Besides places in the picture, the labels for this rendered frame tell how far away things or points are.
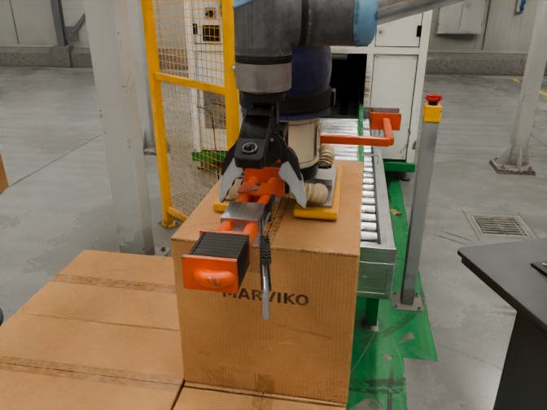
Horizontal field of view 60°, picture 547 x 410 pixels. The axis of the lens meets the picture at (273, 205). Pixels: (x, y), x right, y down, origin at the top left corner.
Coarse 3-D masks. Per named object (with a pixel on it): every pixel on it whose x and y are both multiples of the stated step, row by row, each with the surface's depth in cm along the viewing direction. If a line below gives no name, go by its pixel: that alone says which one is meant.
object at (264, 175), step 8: (280, 160) 99; (248, 168) 93; (264, 168) 93; (272, 168) 92; (248, 176) 94; (256, 176) 93; (264, 176) 93; (272, 176) 93; (280, 184) 93; (280, 192) 94; (288, 192) 95
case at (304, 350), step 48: (192, 240) 101; (288, 240) 100; (336, 240) 100; (240, 288) 103; (288, 288) 101; (336, 288) 99; (192, 336) 111; (240, 336) 109; (288, 336) 106; (336, 336) 104; (240, 384) 114; (288, 384) 112; (336, 384) 109
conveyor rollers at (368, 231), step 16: (336, 128) 347; (352, 128) 346; (368, 128) 345; (336, 144) 307; (352, 160) 280; (368, 160) 279; (368, 176) 255; (368, 192) 231; (368, 208) 214; (368, 224) 198; (368, 240) 190
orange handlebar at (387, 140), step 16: (384, 128) 129; (352, 144) 121; (368, 144) 120; (384, 144) 119; (240, 192) 85; (256, 192) 85; (272, 192) 87; (224, 224) 74; (208, 272) 61; (224, 272) 61
